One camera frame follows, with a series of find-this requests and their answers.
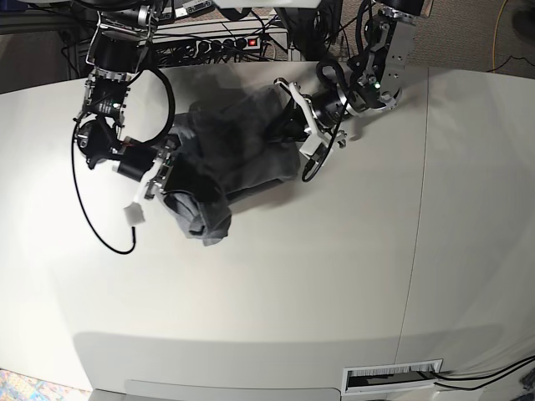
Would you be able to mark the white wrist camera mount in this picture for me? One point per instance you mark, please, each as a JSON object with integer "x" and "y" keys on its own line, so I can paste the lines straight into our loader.
{"x": 318, "y": 138}
{"x": 153, "y": 182}

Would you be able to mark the grey T-shirt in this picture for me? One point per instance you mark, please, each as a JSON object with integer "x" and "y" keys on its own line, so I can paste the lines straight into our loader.
{"x": 225, "y": 155}

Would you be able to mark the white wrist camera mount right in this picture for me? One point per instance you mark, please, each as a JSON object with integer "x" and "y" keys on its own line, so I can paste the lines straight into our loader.
{"x": 153, "y": 182}

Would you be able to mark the black silver gripper left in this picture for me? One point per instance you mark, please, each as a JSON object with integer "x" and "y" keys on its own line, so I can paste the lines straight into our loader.
{"x": 328, "y": 107}

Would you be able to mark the black power strip red switch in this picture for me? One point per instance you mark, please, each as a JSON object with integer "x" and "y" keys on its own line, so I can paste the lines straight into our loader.
{"x": 193, "y": 51}

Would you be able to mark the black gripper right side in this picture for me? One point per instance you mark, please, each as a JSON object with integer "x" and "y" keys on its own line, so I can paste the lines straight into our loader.
{"x": 135, "y": 162}

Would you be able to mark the white cable grommet box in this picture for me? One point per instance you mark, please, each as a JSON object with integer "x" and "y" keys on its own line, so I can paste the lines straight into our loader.
{"x": 389, "y": 378}

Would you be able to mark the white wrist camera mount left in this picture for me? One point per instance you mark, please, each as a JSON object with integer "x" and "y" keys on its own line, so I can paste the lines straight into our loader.
{"x": 318, "y": 138}

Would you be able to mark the black robot arm right side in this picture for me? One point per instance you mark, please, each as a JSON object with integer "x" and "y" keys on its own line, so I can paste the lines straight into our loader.
{"x": 119, "y": 53}

